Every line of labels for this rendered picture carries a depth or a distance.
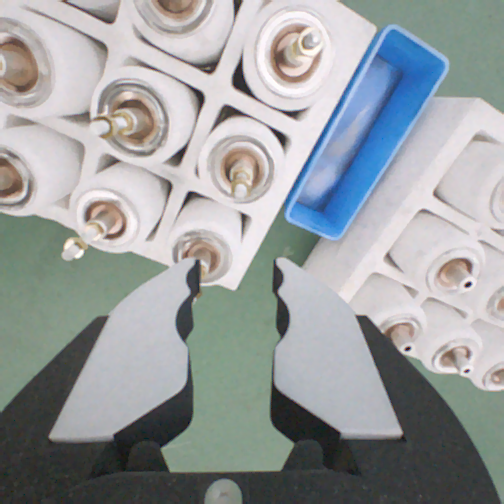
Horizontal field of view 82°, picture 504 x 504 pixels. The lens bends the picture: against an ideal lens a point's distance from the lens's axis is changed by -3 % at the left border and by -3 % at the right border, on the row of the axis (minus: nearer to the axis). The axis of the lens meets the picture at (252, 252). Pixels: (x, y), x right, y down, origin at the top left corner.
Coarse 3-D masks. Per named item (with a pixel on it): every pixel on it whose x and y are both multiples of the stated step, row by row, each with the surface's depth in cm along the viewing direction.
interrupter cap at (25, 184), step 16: (0, 144) 30; (0, 160) 31; (16, 160) 31; (16, 176) 32; (32, 176) 31; (0, 192) 32; (16, 192) 32; (32, 192) 32; (0, 208) 33; (16, 208) 33
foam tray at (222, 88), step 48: (0, 0) 30; (48, 0) 30; (240, 0) 38; (144, 48) 32; (240, 48) 33; (240, 96) 35; (336, 96) 35; (96, 144) 37; (192, 144) 37; (288, 144) 40
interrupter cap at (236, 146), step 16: (224, 144) 31; (240, 144) 30; (256, 144) 31; (208, 160) 31; (224, 160) 31; (256, 160) 31; (272, 160) 31; (208, 176) 32; (224, 176) 32; (256, 176) 32; (272, 176) 32; (224, 192) 33; (256, 192) 33
